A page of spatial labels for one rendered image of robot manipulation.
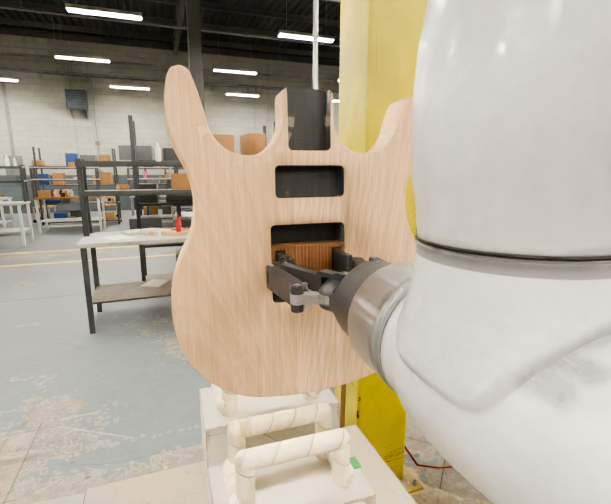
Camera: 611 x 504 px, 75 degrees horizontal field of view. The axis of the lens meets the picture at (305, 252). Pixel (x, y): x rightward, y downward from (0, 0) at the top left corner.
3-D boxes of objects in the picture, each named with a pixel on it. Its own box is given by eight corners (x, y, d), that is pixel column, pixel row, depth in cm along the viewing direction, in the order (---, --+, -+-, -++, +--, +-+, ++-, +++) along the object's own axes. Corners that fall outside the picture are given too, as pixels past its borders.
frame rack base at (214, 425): (313, 431, 99) (314, 368, 96) (339, 474, 85) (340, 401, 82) (201, 457, 90) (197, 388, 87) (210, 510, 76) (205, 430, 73)
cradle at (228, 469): (238, 466, 74) (238, 451, 74) (252, 515, 64) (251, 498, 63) (220, 471, 73) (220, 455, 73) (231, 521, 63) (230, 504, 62)
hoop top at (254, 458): (345, 438, 71) (345, 422, 70) (353, 450, 68) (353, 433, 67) (233, 465, 65) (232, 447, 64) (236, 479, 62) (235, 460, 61)
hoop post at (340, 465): (344, 476, 73) (345, 430, 71) (352, 489, 70) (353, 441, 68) (328, 480, 71) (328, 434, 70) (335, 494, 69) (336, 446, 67)
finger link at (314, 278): (356, 312, 38) (345, 316, 37) (286, 288, 47) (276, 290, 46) (357, 273, 38) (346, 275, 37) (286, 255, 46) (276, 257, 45)
